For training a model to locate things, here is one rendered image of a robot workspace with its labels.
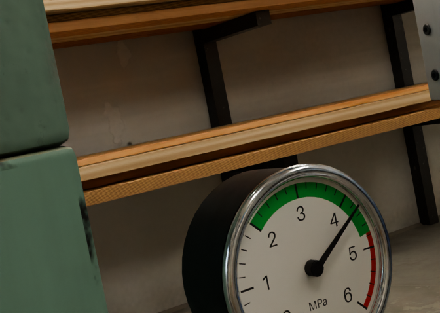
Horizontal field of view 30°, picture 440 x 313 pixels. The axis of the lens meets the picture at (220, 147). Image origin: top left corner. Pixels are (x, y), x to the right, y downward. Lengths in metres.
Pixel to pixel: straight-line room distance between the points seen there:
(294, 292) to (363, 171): 3.38
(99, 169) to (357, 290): 2.16
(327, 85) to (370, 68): 0.27
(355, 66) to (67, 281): 3.39
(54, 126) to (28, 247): 0.04
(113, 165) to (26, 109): 2.15
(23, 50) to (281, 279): 0.11
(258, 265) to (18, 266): 0.08
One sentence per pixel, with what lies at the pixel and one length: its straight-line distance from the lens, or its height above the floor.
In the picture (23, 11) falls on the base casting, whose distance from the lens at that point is 0.28.
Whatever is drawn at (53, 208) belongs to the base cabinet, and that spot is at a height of 0.69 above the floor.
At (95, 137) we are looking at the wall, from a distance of 2.94.
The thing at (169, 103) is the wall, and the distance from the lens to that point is 3.08.
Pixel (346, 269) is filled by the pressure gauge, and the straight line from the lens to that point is 0.26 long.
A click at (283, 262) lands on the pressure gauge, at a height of 0.66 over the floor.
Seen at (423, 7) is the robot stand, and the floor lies 0.76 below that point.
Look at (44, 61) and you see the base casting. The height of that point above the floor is 0.74.
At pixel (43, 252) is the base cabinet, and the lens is 0.28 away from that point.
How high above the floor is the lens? 0.71
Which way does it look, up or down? 3 degrees down
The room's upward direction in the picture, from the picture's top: 11 degrees counter-clockwise
